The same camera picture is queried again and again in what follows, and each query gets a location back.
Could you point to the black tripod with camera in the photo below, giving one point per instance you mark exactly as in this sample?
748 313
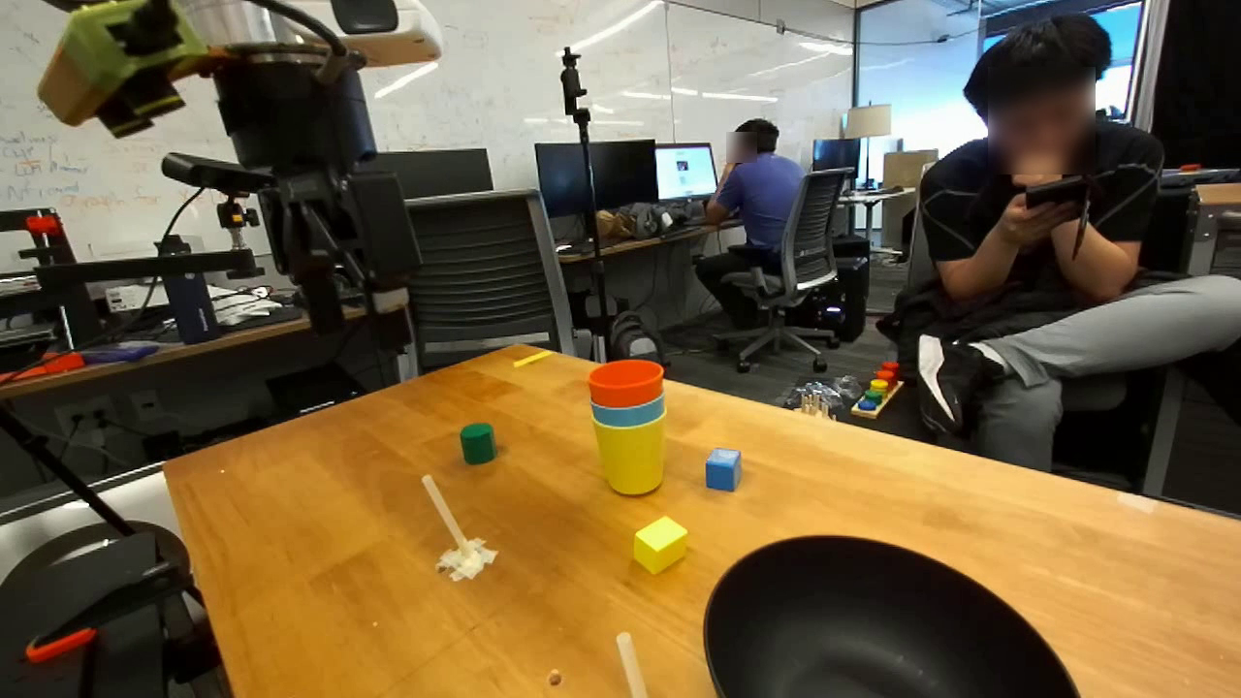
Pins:
584 168

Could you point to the person in blue shirt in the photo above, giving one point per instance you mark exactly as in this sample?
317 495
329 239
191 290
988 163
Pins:
762 194

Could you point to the seated person black shirt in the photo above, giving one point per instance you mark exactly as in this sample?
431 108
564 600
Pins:
983 217

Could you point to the black phone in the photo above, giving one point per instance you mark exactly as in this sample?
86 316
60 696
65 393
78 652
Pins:
1061 190

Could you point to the grey swivel office chair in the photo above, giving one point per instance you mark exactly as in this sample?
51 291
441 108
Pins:
818 228

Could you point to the green block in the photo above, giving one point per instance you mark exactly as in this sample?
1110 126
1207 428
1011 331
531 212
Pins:
478 444

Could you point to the black diagonal rod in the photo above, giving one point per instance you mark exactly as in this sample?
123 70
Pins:
60 472

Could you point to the white tape wad with strip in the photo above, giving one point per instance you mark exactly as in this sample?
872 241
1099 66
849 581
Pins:
469 560
631 666

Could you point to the orange plastic cup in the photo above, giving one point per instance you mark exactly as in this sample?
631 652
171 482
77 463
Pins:
628 384

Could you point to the blue plastic cup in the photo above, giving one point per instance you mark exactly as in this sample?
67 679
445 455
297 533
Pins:
631 416

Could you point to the yellow-green wrist camera mount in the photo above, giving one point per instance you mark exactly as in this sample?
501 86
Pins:
117 61

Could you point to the yellow plastic cup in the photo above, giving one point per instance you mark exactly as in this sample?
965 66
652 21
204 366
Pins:
631 463

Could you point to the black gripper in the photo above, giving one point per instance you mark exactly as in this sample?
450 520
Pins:
293 111

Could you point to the black frame with red knob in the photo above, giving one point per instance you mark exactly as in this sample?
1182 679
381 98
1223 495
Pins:
117 270

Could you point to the wooden side desk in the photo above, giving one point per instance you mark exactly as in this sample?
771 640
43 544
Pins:
197 340

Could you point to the lit computer screen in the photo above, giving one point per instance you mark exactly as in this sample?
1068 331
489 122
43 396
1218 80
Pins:
683 173

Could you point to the white lamp shade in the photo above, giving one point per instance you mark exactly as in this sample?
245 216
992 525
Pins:
872 122

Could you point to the blue block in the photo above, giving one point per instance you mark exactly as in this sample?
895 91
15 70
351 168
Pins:
723 472

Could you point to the grey mesh chair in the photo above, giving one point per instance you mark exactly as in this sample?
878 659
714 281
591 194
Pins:
487 278

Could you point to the black computer monitor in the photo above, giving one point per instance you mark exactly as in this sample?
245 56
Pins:
441 173
607 176

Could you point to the black bowl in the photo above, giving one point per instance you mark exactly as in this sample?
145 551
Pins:
878 634

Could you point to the black waste bin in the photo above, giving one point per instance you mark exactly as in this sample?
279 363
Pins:
852 285

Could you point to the black camera on stand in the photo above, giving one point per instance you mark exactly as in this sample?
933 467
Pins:
209 173

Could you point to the colourful stacking toy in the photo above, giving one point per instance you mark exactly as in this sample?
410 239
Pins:
878 384

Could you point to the yellow block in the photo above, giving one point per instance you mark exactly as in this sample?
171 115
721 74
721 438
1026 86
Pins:
661 544

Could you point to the white cloth pile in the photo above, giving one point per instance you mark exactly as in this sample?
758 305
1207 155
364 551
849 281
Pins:
241 305

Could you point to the cardboard box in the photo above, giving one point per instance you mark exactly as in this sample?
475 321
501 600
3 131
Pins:
908 168

